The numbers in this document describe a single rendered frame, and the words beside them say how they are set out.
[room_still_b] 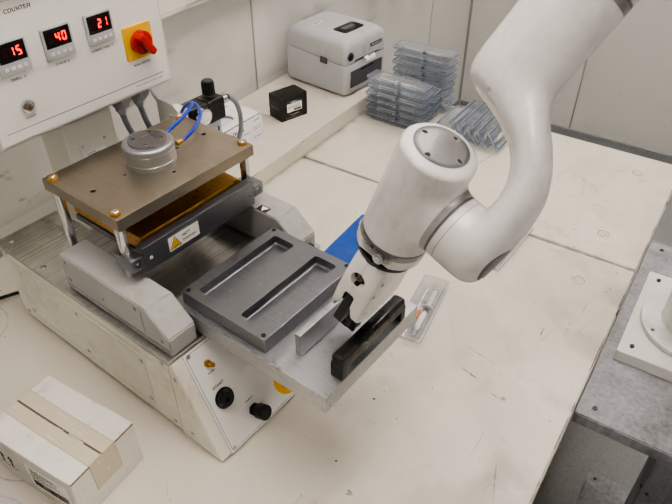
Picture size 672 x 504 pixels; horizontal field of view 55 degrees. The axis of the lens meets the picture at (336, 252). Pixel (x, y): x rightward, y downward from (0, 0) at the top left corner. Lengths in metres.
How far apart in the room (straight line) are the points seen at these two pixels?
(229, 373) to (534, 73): 0.63
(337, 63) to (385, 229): 1.26
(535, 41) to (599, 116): 2.76
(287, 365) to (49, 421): 0.38
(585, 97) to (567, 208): 1.80
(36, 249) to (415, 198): 0.77
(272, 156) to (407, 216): 1.02
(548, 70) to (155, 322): 0.61
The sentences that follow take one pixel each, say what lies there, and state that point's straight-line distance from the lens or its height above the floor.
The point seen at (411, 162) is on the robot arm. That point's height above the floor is 1.30.
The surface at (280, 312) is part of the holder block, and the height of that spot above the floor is 0.98.
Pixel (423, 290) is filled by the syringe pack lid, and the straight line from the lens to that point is 1.29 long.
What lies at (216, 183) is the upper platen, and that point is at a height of 1.06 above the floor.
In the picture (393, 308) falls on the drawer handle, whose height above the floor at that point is 1.01.
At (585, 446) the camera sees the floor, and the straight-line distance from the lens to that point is 2.11.
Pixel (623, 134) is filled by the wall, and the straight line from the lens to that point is 3.42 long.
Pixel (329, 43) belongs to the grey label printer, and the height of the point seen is 0.95.
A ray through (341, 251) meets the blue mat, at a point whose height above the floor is 0.75.
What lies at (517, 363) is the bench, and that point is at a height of 0.75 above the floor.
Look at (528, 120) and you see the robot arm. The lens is 0.65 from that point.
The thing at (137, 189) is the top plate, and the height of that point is 1.11.
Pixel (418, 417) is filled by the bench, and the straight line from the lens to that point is 1.11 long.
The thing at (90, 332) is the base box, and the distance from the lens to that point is 1.16.
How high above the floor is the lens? 1.63
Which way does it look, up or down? 39 degrees down
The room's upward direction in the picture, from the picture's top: straight up
